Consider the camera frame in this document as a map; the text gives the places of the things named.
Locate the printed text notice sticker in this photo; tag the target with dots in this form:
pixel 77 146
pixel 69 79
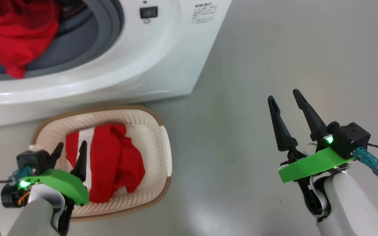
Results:
pixel 204 13

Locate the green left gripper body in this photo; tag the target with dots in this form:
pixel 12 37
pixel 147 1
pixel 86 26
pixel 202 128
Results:
pixel 64 182

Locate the black door latch socket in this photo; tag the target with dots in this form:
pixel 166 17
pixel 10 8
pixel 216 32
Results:
pixel 148 12

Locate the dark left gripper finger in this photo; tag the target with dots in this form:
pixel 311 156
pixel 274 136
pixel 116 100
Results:
pixel 56 155
pixel 82 164

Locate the red garment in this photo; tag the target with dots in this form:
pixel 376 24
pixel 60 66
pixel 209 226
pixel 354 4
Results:
pixel 116 164
pixel 15 36

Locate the white garment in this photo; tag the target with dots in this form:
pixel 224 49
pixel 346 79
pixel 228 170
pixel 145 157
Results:
pixel 86 141

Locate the white front-load washing machine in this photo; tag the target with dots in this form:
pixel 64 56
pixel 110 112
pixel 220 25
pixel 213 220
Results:
pixel 136 65

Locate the grey rubber door gasket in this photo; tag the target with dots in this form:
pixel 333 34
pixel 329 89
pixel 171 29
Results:
pixel 87 42

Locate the cream perforated laundry basket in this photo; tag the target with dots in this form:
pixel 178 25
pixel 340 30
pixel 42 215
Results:
pixel 149 131

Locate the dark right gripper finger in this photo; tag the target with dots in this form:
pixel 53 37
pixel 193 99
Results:
pixel 282 131
pixel 313 119

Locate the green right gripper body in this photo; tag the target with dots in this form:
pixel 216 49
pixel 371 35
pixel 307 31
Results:
pixel 313 165

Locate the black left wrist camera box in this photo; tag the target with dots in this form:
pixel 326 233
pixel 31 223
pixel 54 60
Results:
pixel 31 160

